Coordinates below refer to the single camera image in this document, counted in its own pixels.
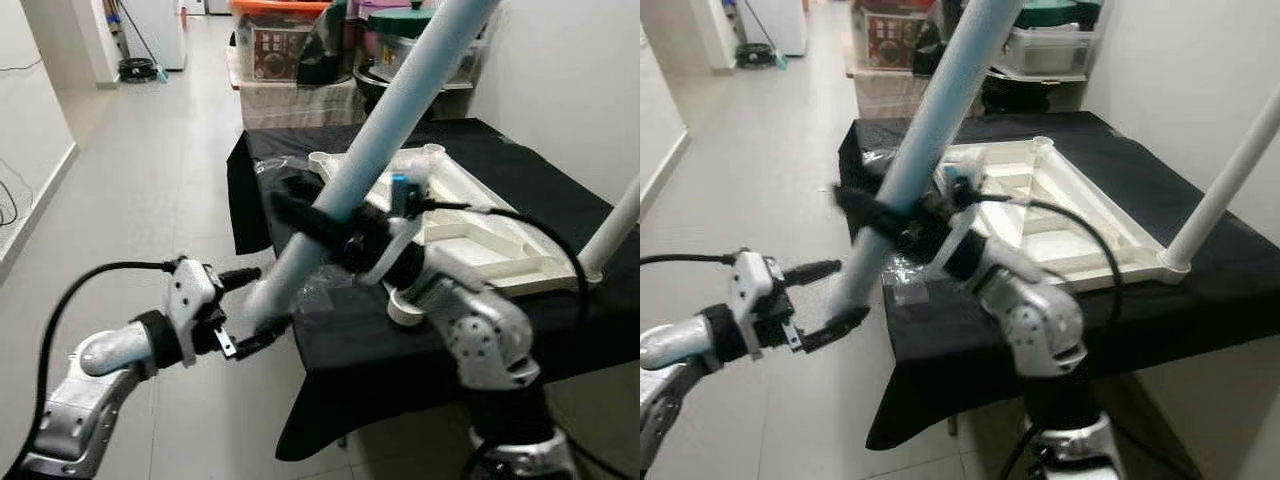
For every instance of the beige patterned table cloth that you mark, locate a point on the beige patterned table cloth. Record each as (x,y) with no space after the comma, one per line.
(890,95)
(290,105)

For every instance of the dark green round lid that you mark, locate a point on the dark green round lid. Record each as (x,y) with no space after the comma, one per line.
(405,20)
(1060,12)

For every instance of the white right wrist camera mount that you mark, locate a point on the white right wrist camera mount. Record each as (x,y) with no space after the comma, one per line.
(965,190)
(405,200)

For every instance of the black plastic bag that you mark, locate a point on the black plastic bag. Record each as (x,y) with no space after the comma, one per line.
(935,45)
(322,55)

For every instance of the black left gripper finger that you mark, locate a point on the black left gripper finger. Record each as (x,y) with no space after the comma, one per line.
(838,328)
(240,278)
(812,271)
(265,335)

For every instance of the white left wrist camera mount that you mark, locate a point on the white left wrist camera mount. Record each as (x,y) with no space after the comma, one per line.
(188,300)
(750,295)

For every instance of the broom with teal head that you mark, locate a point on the broom with teal head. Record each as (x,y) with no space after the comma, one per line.
(780,62)
(160,76)

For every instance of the clear crossed tape patch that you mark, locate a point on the clear crossed tape patch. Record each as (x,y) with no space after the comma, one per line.
(910,282)
(322,290)

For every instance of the black tablecloth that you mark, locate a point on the black tablecloth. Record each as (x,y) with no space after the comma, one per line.
(350,390)
(1180,330)

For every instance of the clear plastic storage bin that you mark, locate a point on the clear plastic storage bin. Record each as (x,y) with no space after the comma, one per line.
(465,60)
(1055,52)

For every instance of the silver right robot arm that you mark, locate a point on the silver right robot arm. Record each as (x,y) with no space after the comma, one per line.
(480,330)
(1040,320)

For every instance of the storage box with orange lid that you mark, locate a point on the storage box with orange lid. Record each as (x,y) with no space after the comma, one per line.
(270,45)
(890,38)

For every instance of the white plastic children table top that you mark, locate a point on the white plastic children table top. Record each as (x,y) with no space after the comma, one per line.
(1080,210)
(500,240)

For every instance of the black round floor device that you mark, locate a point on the black round floor device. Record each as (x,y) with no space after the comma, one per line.
(138,70)
(756,55)

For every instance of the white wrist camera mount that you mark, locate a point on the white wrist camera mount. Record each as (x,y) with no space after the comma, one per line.
(188,300)
(965,190)
(405,200)
(750,295)

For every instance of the white plastic table leg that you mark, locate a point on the white plastic table leg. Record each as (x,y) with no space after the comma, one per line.
(400,110)
(1225,180)
(612,230)
(930,120)

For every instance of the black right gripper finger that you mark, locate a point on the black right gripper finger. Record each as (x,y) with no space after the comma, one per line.
(868,213)
(305,220)

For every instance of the black round wok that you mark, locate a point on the black round wok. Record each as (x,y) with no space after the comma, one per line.
(375,92)
(1025,95)

